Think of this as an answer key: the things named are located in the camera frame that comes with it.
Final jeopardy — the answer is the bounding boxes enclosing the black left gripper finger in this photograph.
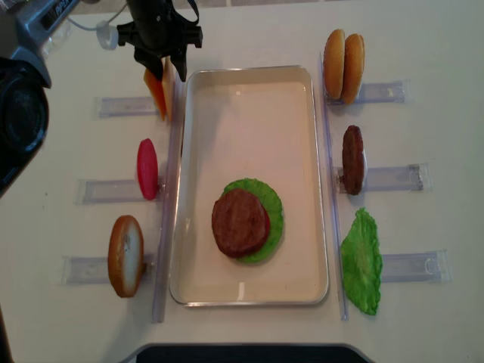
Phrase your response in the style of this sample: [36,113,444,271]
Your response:
[134,47,163,80]
[170,45,188,82]

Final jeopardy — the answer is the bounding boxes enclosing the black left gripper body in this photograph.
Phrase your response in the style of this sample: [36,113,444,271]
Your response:
[116,0,203,53]

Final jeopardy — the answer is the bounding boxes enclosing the orange cheese slice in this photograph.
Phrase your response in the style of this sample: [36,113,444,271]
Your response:
[144,69,166,119]

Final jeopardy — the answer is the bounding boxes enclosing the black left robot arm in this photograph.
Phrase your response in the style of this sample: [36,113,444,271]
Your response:
[1,0,203,193]

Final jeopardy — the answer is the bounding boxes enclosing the yellow cheese slice right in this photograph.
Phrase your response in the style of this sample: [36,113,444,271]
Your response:
[162,57,175,122]

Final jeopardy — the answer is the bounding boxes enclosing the clear holder strip cheese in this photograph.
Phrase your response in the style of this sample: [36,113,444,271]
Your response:
[95,97,160,118]

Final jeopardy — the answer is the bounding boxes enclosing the red tomato slice standing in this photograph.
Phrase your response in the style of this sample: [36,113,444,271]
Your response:
[137,138,158,200]

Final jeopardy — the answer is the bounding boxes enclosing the clear holder strip tomato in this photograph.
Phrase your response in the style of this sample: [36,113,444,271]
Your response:
[73,179,146,205]

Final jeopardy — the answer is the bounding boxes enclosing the bread bun slice upper left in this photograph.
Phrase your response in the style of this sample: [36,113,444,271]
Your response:
[323,29,345,99]

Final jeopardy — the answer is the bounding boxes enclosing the bread bun slice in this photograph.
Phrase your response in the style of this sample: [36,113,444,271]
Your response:
[340,33,365,104]
[107,215,144,298]
[323,29,345,99]

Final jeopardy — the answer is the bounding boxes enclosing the green lettuce leaf on tray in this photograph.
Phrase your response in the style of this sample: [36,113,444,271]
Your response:
[221,178,284,264]

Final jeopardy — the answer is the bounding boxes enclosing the cooked meat patty on tray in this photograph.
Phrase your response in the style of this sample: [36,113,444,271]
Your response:
[211,188,265,259]

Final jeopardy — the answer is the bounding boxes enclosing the bread bun slice upper right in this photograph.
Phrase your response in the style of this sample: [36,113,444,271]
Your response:
[340,33,365,104]

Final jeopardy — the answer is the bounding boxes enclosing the red tomato slice on tray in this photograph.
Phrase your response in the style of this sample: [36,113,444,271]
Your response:
[263,209,271,244]

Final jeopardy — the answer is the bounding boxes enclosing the bread bun slice lower left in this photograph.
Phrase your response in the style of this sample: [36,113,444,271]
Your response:
[107,215,144,298]

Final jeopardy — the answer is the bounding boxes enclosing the brown meat patty standing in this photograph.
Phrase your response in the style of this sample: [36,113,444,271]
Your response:
[342,125,365,195]

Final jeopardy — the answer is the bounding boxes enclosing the clear holder strip left bread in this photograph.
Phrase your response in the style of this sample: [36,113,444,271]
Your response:
[62,253,156,285]

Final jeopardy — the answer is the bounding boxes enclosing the green lettuce leaf standing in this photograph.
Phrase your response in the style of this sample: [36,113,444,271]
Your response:
[340,208,383,315]

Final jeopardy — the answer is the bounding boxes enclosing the clear holder strip lettuce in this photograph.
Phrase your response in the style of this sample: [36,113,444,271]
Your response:
[381,250,451,283]

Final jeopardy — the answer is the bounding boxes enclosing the white rectangular tray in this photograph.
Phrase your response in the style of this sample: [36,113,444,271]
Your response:
[169,66,329,306]

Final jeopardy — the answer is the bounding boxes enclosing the clear holder strip buns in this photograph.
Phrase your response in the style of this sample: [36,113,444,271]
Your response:
[325,79,412,107]

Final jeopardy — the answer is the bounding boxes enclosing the clear holder strip patty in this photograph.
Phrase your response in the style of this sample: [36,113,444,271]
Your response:
[334,163,432,193]

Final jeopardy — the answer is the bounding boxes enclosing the black base at bottom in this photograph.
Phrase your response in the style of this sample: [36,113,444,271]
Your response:
[136,344,370,362]

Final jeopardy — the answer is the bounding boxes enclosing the clear long rail left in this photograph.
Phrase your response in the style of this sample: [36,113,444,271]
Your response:
[152,76,186,324]

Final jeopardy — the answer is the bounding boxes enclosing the clear long rail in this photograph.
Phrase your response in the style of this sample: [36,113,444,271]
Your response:
[318,51,348,321]
[152,76,186,324]

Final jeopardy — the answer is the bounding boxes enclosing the clear long rail right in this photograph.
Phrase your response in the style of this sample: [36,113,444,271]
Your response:
[318,51,348,321]

